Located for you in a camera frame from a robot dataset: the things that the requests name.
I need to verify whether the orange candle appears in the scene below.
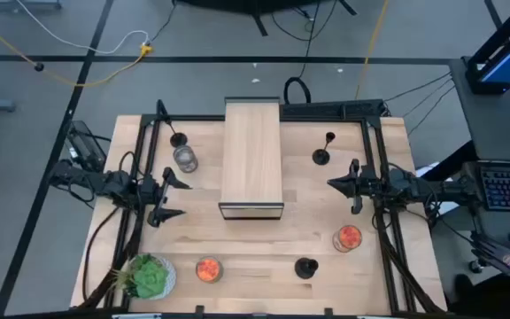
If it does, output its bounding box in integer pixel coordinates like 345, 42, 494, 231
331, 224, 364, 254
195, 255, 225, 284

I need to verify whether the yellow extension cable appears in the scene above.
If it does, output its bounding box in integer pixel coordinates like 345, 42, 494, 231
353, 0, 391, 101
0, 12, 154, 88

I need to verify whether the thick dark arm cable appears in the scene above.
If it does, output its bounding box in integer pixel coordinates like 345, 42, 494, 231
81, 204, 121, 302

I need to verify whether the black perforated metal box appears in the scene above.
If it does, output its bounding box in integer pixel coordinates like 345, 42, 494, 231
280, 98, 389, 121

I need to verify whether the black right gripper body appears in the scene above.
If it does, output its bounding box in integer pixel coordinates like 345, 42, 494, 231
350, 158, 383, 215

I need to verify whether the black metal candlestick holder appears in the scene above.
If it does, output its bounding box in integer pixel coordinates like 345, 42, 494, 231
293, 256, 320, 281
165, 118, 189, 149
311, 131, 337, 167

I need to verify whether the thin black cable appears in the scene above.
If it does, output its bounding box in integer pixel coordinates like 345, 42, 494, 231
146, 0, 179, 48
407, 84, 456, 136
382, 72, 453, 104
401, 78, 454, 119

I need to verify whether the light wooden riser shelf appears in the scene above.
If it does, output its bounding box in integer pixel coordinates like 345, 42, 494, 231
217, 96, 286, 222

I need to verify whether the black aluminium table frame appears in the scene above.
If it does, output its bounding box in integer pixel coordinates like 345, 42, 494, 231
76, 98, 447, 316

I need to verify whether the black power supply box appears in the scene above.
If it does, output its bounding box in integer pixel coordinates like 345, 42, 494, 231
64, 120, 108, 173

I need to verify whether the grey glass candle jar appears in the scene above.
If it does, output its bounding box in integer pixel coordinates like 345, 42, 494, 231
172, 144, 199, 175

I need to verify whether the green succulent in white pot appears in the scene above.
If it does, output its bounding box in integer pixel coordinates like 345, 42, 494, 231
111, 252, 178, 301

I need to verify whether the black coiled cable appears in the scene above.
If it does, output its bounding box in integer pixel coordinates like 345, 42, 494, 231
282, 0, 322, 106

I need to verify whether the white cable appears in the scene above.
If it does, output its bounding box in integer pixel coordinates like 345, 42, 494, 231
13, 0, 151, 55

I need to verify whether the black round stand base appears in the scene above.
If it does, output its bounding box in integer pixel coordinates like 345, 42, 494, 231
173, 0, 358, 37

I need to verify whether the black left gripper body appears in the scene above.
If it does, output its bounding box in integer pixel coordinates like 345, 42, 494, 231
135, 174, 166, 214

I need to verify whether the dark grey desk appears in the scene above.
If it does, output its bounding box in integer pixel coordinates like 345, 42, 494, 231
431, 56, 510, 267

